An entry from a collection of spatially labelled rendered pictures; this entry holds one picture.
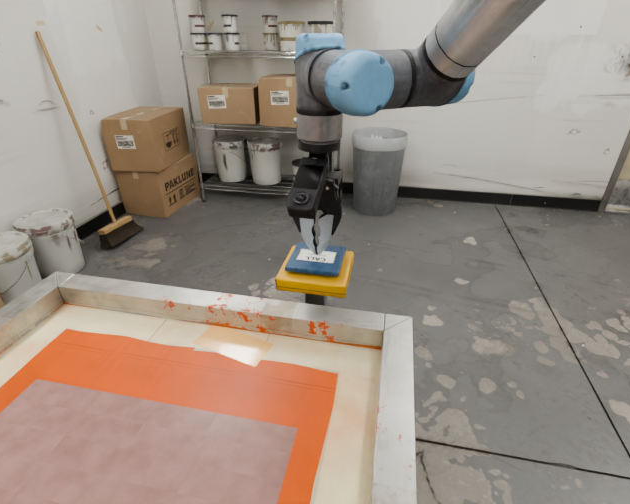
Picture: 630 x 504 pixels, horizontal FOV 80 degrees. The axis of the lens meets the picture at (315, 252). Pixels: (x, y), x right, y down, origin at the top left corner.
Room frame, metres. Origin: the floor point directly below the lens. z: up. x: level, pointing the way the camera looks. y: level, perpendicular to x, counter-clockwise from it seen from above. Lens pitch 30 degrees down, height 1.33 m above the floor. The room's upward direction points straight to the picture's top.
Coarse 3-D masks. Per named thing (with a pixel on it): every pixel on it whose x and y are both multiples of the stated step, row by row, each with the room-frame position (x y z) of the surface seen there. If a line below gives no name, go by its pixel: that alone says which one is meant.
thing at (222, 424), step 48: (192, 384) 0.33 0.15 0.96; (240, 384) 0.33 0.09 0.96; (288, 384) 0.33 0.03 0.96; (336, 384) 0.33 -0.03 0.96; (144, 432) 0.26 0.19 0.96; (192, 432) 0.26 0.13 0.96; (240, 432) 0.26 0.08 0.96; (288, 432) 0.26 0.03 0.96; (144, 480) 0.21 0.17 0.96; (192, 480) 0.21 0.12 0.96; (240, 480) 0.21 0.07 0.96; (288, 480) 0.21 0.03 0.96
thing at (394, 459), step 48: (48, 288) 0.48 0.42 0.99; (96, 288) 0.48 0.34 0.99; (144, 288) 0.48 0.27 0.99; (0, 336) 0.39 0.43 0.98; (288, 336) 0.41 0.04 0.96; (336, 336) 0.40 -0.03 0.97; (384, 336) 0.38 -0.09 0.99; (384, 384) 0.30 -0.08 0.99; (384, 432) 0.24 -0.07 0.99; (384, 480) 0.19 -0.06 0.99
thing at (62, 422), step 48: (96, 336) 0.41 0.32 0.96; (48, 384) 0.33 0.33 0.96; (96, 384) 0.33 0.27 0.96; (144, 384) 0.33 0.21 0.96; (0, 432) 0.26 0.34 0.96; (48, 432) 0.26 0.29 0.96; (96, 432) 0.26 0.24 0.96; (0, 480) 0.21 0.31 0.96; (48, 480) 0.21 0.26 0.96; (96, 480) 0.21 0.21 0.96
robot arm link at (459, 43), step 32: (480, 0) 0.47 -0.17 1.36; (512, 0) 0.45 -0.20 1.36; (544, 0) 0.46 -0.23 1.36; (448, 32) 0.51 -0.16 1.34; (480, 32) 0.48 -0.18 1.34; (512, 32) 0.49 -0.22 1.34; (416, 64) 0.55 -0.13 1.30; (448, 64) 0.52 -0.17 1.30; (416, 96) 0.55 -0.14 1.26; (448, 96) 0.57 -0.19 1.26
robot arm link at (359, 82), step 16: (320, 64) 0.56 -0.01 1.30; (336, 64) 0.51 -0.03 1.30; (352, 64) 0.49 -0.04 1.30; (368, 64) 0.49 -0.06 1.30; (384, 64) 0.50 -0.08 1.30; (400, 64) 0.54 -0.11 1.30; (320, 80) 0.54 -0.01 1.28; (336, 80) 0.50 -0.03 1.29; (352, 80) 0.49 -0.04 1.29; (368, 80) 0.49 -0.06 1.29; (384, 80) 0.50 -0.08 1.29; (400, 80) 0.53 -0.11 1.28; (320, 96) 0.56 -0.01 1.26; (336, 96) 0.50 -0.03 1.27; (352, 96) 0.49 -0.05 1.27; (368, 96) 0.50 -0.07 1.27; (384, 96) 0.50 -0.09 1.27; (400, 96) 0.54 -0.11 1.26; (352, 112) 0.50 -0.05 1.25; (368, 112) 0.50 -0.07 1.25
